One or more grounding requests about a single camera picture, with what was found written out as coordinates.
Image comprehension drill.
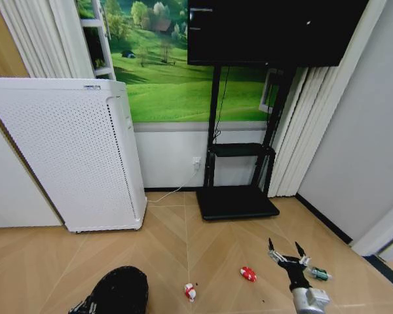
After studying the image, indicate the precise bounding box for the green crushed plastic bottle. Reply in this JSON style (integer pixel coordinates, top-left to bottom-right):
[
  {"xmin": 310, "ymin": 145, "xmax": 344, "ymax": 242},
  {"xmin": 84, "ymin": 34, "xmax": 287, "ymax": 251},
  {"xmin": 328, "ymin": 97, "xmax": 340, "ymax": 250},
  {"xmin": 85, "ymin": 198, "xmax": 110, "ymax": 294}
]
[{"xmin": 309, "ymin": 266, "xmax": 333, "ymax": 282}]

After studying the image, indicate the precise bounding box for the white ladder shelf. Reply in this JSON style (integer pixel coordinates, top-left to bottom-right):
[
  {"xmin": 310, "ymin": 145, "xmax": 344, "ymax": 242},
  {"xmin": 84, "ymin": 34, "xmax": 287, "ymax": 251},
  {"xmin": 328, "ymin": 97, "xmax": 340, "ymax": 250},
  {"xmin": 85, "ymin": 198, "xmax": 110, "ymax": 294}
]
[{"xmin": 79, "ymin": 0, "xmax": 116, "ymax": 81}]

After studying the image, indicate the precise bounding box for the red white crushed can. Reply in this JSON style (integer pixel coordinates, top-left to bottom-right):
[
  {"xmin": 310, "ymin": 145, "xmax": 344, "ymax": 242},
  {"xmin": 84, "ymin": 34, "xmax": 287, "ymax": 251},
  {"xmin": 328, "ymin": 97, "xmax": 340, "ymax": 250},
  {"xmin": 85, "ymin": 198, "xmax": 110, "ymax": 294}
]
[{"xmin": 183, "ymin": 282, "xmax": 197, "ymax": 302}]

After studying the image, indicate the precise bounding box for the black television cable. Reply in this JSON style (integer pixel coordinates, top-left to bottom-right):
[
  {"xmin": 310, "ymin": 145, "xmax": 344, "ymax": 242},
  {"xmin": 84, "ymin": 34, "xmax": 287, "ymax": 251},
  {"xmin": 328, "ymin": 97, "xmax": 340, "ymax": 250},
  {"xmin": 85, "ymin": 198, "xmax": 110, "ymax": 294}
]
[{"xmin": 214, "ymin": 66, "xmax": 231, "ymax": 142}]

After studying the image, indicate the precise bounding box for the green landscape wall poster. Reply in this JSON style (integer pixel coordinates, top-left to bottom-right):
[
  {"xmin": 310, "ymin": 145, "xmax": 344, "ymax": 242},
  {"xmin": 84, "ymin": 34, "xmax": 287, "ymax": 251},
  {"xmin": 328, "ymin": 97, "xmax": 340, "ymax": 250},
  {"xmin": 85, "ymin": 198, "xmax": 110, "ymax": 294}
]
[{"xmin": 75, "ymin": 0, "xmax": 282, "ymax": 124}]

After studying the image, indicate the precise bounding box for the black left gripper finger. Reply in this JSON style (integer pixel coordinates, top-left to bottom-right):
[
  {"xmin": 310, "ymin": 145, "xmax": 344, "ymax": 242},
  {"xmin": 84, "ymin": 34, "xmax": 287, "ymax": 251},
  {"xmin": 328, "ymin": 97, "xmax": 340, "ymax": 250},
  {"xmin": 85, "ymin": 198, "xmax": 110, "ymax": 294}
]
[{"xmin": 78, "ymin": 293, "xmax": 98, "ymax": 312}]

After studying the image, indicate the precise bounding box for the white power cable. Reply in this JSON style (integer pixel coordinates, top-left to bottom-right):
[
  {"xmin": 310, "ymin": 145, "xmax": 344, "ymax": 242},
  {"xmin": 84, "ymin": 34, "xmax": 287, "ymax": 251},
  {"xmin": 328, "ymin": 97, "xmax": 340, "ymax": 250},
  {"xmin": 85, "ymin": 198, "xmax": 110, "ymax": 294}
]
[{"xmin": 146, "ymin": 168, "xmax": 199, "ymax": 203}]

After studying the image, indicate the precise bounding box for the red white crumpled wrapper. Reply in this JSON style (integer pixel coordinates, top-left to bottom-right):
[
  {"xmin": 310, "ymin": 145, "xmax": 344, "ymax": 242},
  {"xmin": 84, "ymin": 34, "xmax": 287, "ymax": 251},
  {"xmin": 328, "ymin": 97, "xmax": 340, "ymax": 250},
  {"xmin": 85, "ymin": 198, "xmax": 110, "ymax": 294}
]
[{"xmin": 238, "ymin": 266, "xmax": 258, "ymax": 283}]

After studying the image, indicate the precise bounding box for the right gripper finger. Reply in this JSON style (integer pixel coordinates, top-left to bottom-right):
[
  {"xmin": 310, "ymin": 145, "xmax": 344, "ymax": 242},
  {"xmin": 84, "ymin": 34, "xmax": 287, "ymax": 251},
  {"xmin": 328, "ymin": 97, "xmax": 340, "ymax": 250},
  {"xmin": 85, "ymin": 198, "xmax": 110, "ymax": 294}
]
[
  {"xmin": 295, "ymin": 241, "xmax": 312, "ymax": 266},
  {"xmin": 267, "ymin": 237, "xmax": 288, "ymax": 264}
]

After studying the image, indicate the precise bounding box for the black television floor stand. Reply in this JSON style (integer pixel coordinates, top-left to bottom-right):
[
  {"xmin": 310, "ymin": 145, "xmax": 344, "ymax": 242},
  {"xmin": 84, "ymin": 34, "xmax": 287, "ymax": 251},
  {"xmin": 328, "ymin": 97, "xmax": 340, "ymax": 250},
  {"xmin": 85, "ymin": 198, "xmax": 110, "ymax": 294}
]
[{"xmin": 195, "ymin": 65, "xmax": 298, "ymax": 222}]

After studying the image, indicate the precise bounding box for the black television screen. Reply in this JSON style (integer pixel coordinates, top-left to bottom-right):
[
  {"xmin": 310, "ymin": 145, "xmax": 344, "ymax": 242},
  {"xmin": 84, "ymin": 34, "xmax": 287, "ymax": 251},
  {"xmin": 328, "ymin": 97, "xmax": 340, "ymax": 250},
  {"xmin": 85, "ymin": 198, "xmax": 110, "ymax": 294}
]
[{"xmin": 187, "ymin": 0, "xmax": 370, "ymax": 68}]

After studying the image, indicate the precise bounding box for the white perforated air purifier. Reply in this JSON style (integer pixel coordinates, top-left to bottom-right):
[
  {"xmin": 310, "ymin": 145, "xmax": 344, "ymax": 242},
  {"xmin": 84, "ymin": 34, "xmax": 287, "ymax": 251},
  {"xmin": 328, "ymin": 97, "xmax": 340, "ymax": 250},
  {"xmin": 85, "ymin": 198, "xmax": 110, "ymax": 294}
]
[{"xmin": 0, "ymin": 77, "xmax": 148, "ymax": 234}]

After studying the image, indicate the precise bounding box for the white door frame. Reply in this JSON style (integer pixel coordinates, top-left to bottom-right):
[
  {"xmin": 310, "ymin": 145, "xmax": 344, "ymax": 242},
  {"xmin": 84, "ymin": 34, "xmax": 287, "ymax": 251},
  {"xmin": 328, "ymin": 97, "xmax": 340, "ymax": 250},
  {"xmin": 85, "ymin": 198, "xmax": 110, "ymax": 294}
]
[{"xmin": 350, "ymin": 194, "xmax": 393, "ymax": 262}]

